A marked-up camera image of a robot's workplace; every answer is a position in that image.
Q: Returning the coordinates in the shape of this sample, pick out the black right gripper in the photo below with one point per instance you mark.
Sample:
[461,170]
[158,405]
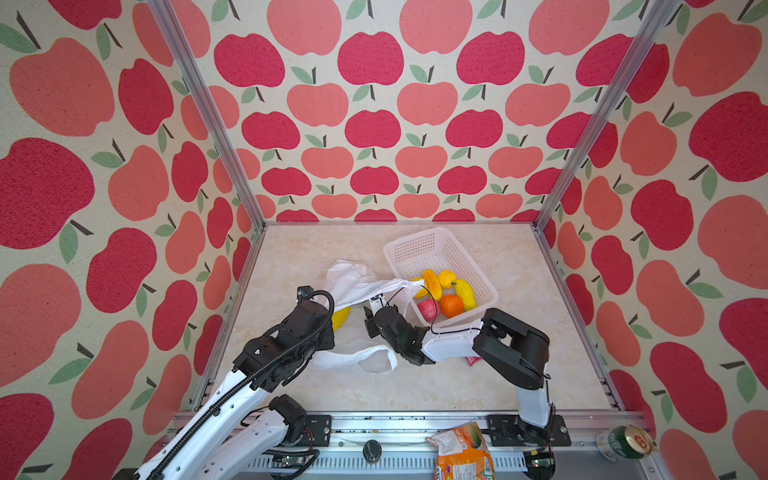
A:
[368,319]

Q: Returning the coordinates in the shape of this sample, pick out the red toy apple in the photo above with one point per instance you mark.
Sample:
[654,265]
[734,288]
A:
[429,310]

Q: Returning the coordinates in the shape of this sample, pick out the white plastic bag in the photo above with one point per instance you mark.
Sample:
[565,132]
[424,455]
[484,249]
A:
[352,285]

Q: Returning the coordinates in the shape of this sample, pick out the orange toy fruit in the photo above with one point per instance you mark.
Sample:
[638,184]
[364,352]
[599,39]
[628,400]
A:
[451,305]

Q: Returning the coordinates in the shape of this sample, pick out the yellow toy pear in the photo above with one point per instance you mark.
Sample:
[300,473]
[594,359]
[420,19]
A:
[421,292]

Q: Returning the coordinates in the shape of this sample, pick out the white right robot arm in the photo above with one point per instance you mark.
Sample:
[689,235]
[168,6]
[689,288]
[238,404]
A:
[516,350]

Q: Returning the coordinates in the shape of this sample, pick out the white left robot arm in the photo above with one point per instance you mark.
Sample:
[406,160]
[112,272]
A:
[208,446]

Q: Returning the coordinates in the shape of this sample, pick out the orange snack bag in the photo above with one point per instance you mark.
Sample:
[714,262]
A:
[462,454]

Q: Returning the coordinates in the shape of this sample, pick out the white plastic mesh basket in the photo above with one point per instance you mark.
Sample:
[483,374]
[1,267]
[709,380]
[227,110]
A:
[438,249]

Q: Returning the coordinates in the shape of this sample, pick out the black round knob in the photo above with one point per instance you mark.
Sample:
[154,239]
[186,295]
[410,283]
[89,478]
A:
[372,451]

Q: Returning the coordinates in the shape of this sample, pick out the green drink can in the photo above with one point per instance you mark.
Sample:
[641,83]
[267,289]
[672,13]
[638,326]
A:
[625,442]

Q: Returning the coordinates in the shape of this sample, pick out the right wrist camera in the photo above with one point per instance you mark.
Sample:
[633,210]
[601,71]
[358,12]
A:
[377,302]

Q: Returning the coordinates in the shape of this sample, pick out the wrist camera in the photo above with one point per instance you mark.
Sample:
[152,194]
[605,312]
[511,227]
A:
[377,302]
[304,293]

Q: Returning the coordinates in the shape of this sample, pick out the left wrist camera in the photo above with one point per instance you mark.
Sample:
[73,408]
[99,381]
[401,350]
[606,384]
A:
[304,293]

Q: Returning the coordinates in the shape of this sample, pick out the aluminium front rail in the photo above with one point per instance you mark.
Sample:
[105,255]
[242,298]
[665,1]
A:
[332,447]

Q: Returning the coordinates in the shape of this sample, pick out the aluminium frame post left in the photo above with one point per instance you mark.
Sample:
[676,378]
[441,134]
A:
[174,35]

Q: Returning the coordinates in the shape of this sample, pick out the aluminium frame post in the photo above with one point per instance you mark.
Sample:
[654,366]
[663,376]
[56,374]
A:
[174,35]
[653,23]

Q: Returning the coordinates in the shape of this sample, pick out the aluminium frame post right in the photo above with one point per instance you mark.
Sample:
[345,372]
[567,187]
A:
[653,23]

